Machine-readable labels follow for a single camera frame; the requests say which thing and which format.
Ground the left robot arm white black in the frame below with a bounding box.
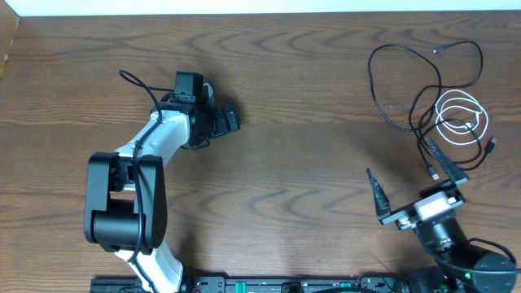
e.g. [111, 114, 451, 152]
[84, 72, 240, 292]

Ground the white USB cable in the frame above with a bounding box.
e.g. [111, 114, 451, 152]
[434, 89, 489, 147]

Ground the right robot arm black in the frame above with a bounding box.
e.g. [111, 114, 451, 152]
[366, 139, 520, 292]

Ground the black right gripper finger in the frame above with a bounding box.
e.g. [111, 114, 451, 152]
[366, 168, 392, 218]
[426, 138, 469, 186]

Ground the thin black USB cable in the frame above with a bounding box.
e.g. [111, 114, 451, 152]
[409, 40, 498, 172]

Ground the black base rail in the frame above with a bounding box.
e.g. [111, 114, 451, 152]
[90, 276, 412, 293]

